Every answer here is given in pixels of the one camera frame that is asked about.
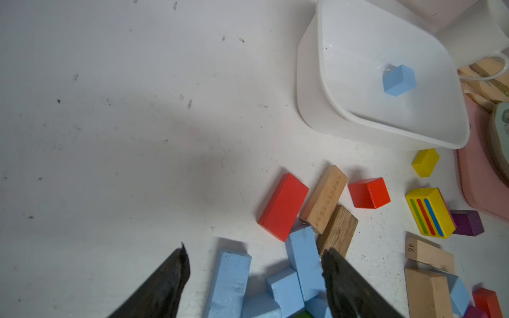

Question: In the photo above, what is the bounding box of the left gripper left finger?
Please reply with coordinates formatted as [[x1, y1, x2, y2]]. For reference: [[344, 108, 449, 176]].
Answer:
[[110, 246, 190, 317]]

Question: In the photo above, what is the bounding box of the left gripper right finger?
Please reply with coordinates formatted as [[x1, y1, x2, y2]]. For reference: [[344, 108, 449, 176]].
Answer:
[[322, 249, 402, 318]]

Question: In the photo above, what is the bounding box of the long blue block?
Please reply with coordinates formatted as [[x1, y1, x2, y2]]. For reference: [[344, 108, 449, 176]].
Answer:
[[305, 293, 333, 318], [204, 250, 252, 317]]

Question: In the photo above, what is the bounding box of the blue cube block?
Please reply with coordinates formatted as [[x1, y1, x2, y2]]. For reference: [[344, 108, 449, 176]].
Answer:
[[383, 65, 417, 97]]

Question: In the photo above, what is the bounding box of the green cube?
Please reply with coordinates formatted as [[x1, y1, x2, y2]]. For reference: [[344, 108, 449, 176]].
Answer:
[[290, 310, 314, 318]]

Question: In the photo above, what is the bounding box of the dark wooden block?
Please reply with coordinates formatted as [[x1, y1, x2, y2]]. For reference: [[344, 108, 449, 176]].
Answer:
[[317, 205, 359, 258]]

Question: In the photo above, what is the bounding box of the blue block cluster piece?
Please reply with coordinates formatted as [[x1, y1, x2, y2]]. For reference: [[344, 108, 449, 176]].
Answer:
[[285, 224, 326, 302]]

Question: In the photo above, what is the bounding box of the small blue cube cluster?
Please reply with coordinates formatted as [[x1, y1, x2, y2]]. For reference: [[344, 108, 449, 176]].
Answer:
[[266, 267, 304, 317]]

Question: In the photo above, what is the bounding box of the beige wooden block upright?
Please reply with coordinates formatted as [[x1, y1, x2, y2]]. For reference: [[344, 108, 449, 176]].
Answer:
[[404, 268, 453, 318]]

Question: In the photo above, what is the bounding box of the beige numbered wooden block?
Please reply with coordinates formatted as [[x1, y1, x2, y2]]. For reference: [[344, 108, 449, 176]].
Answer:
[[405, 237, 455, 274]]

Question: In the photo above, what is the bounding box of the blue block cluster bottom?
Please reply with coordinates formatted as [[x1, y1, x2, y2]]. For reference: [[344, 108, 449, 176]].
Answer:
[[241, 293, 282, 318]]

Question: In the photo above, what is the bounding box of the small red cube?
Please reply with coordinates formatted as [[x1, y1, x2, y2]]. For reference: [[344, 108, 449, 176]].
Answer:
[[348, 178, 391, 209]]

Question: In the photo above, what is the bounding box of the light wooden block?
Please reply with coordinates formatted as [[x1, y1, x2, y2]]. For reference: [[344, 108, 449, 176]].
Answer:
[[300, 165, 349, 234]]

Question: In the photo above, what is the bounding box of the long red block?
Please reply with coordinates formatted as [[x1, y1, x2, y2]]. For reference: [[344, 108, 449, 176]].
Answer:
[[258, 173, 309, 242]]

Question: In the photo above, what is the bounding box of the yellow striped block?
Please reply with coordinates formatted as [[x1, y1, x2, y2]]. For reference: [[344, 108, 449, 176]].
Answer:
[[405, 188, 457, 239]]

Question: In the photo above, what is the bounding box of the magenta long block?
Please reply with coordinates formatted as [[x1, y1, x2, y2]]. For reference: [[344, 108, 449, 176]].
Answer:
[[463, 306, 488, 318]]

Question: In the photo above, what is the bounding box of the red block right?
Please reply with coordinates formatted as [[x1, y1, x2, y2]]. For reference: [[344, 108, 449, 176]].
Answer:
[[473, 288, 503, 318]]

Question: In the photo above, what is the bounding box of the purple cube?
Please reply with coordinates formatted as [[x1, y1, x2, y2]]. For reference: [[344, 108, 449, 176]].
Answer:
[[451, 210, 485, 237]]

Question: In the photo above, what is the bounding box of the small yellow cube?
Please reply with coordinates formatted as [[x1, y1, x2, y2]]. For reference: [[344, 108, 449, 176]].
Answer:
[[412, 148, 440, 178]]

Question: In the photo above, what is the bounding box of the pink placemat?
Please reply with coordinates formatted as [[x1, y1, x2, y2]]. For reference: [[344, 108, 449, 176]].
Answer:
[[397, 0, 509, 221]]

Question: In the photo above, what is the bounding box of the green flower plate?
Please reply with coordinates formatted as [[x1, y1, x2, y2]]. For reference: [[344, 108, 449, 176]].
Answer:
[[488, 102, 508, 184]]

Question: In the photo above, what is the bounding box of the white plastic tray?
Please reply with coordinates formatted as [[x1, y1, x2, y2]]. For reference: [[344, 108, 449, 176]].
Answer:
[[296, 1, 470, 151]]

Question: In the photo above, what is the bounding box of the yellow folded napkin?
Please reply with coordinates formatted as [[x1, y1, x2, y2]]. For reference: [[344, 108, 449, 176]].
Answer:
[[457, 57, 509, 112]]

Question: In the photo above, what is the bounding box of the white ceramic mug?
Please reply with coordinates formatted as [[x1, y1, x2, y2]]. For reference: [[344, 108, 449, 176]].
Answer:
[[435, 0, 508, 81]]

